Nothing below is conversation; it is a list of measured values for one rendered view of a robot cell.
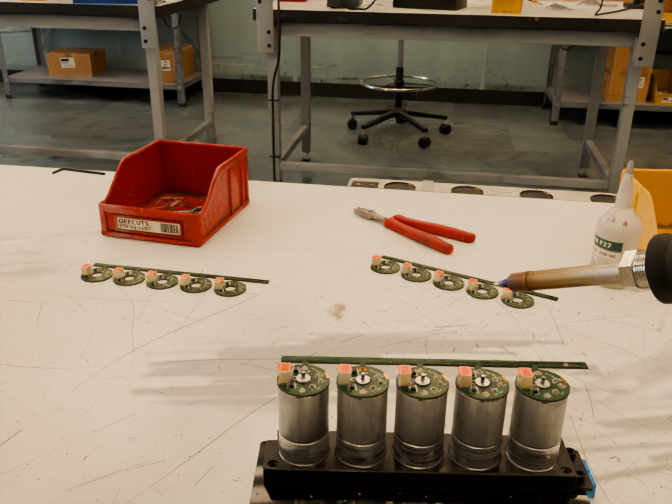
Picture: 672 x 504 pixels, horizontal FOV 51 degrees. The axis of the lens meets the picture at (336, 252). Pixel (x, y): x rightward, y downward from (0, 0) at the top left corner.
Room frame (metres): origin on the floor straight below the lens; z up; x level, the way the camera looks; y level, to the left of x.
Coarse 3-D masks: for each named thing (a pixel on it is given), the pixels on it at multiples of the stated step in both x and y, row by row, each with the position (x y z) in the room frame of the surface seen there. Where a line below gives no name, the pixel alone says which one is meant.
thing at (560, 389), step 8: (536, 376) 0.28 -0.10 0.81; (552, 376) 0.28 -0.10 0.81; (560, 376) 0.28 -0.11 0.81; (552, 384) 0.28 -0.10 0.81; (560, 384) 0.28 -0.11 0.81; (568, 384) 0.28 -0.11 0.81; (520, 392) 0.27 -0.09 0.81; (528, 392) 0.27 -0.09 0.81; (536, 392) 0.27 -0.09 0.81; (544, 392) 0.27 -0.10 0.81; (552, 392) 0.27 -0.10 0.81; (560, 392) 0.27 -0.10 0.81; (568, 392) 0.27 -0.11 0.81; (536, 400) 0.27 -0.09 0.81; (544, 400) 0.27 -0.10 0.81; (552, 400) 0.27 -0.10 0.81; (560, 400) 0.27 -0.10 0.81
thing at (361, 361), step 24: (288, 360) 0.30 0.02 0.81; (312, 360) 0.30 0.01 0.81; (336, 360) 0.30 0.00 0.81; (360, 360) 0.30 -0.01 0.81; (384, 360) 0.30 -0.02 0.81; (408, 360) 0.30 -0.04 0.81; (432, 360) 0.30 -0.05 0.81; (456, 360) 0.30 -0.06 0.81; (480, 360) 0.30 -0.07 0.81; (504, 360) 0.30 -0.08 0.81
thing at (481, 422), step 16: (480, 384) 0.28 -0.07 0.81; (464, 400) 0.27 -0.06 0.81; (496, 400) 0.27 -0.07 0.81; (464, 416) 0.27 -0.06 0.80; (480, 416) 0.27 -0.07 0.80; (496, 416) 0.27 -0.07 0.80; (464, 432) 0.27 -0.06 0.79; (480, 432) 0.27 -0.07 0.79; (496, 432) 0.27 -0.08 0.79; (464, 448) 0.27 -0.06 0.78; (480, 448) 0.27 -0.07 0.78; (496, 448) 0.27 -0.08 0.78; (464, 464) 0.27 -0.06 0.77; (480, 464) 0.27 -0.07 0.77; (496, 464) 0.27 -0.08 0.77
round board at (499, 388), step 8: (472, 368) 0.29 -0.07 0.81; (480, 368) 0.29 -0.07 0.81; (456, 376) 0.28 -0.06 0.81; (472, 376) 0.28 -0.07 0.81; (480, 376) 0.28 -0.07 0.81; (488, 376) 0.28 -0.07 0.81; (496, 376) 0.28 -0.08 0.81; (456, 384) 0.28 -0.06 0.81; (496, 384) 0.28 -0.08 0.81; (504, 384) 0.28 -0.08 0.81; (464, 392) 0.27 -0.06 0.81; (472, 392) 0.27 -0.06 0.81; (480, 392) 0.27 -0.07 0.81; (488, 392) 0.27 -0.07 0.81; (496, 392) 0.27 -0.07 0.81; (504, 392) 0.27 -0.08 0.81; (480, 400) 0.27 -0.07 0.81; (488, 400) 0.27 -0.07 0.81
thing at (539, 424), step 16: (544, 384) 0.28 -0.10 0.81; (528, 400) 0.27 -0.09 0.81; (512, 416) 0.28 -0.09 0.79; (528, 416) 0.27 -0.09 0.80; (544, 416) 0.27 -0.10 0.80; (560, 416) 0.27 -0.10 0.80; (512, 432) 0.28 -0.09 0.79; (528, 432) 0.27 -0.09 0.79; (544, 432) 0.27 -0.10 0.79; (560, 432) 0.27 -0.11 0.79; (512, 448) 0.27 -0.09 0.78; (528, 448) 0.27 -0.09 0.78; (544, 448) 0.27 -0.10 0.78; (528, 464) 0.27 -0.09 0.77; (544, 464) 0.27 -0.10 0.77
